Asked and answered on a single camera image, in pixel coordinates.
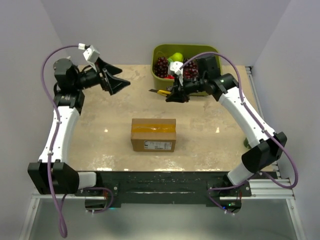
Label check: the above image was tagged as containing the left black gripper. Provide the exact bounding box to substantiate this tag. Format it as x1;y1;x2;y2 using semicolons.
74;56;131;95

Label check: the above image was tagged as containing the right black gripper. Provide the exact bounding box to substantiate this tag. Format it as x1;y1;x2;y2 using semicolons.
165;73;207;104

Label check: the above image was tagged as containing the yellow utility knife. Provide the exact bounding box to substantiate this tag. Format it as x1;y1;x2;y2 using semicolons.
149;89;171;96

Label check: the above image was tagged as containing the brown cardboard express box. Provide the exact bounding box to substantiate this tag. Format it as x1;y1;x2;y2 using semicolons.
130;118;177;153

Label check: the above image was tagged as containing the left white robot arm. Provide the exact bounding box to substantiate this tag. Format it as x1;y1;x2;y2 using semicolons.
27;58;131;196

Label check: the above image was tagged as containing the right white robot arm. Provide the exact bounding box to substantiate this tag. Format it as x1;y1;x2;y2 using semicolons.
166;56;287;197

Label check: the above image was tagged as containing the pink dragon fruit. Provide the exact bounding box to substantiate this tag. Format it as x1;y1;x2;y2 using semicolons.
165;74;175;80

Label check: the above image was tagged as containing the dark red grape bunch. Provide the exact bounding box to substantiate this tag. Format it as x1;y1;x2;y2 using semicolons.
153;56;169;79

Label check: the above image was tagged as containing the green pear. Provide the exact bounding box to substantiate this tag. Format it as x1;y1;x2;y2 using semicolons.
169;52;184;62

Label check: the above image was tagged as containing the green plastic tub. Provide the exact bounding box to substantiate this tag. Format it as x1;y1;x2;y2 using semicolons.
151;43;222;91

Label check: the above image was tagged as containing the green glass bottle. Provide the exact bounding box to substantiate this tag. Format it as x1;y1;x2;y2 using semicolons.
243;138;251;149

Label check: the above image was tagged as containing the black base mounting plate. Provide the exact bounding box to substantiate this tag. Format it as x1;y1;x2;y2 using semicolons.
75;171;252;213

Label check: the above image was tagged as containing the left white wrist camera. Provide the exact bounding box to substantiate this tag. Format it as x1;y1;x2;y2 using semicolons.
78;43;100;66

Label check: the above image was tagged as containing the aluminium frame rail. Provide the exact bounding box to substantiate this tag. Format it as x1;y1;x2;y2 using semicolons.
19;174;306;240

